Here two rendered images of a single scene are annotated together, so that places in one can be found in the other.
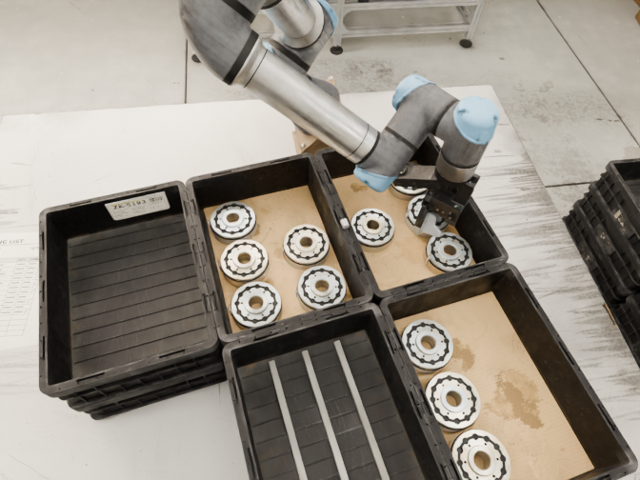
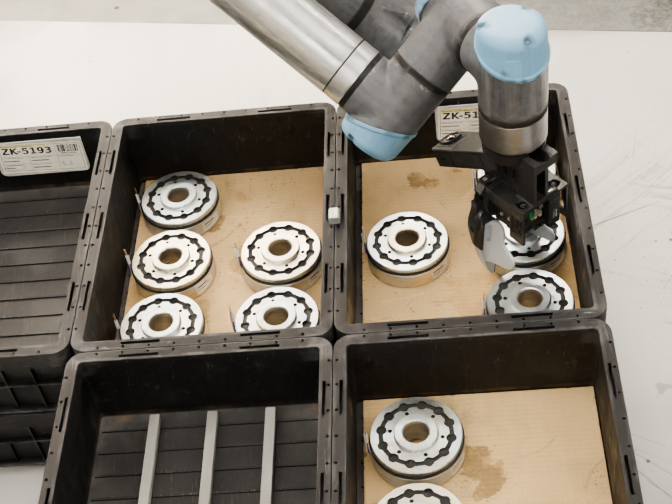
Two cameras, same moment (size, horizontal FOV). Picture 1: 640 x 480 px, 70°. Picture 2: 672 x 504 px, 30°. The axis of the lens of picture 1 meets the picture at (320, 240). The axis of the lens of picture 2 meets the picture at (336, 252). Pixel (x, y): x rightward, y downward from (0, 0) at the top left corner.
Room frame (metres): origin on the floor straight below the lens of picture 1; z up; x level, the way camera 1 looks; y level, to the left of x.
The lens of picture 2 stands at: (-0.39, -0.56, 1.99)
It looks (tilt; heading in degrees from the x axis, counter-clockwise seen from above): 46 degrees down; 29
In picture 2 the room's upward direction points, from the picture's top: 10 degrees counter-clockwise
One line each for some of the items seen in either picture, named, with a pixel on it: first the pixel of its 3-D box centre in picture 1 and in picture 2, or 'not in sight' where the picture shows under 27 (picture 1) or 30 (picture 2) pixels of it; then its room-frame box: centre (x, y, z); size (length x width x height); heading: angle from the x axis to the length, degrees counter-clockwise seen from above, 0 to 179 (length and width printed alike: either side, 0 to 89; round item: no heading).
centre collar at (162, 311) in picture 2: (255, 303); (161, 323); (0.38, 0.12, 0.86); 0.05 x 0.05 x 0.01
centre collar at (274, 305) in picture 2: (322, 286); (276, 317); (0.43, -0.01, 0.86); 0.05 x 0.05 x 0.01
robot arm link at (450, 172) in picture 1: (457, 161); (515, 121); (0.61, -0.25, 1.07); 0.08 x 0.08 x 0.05
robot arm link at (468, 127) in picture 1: (469, 130); (510, 63); (0.61, -0.25, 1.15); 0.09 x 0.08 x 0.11; 47
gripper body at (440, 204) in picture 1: (449, 190); (518, 179); (0.61, -0.26, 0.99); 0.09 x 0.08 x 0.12; 61
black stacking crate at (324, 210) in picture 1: (273, 250); (222, 251); (0.51, 0.10, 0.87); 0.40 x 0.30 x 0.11; 22
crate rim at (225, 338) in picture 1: (272, 237); (214, 223); (0.51, 0.10, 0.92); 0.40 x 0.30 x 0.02; 22
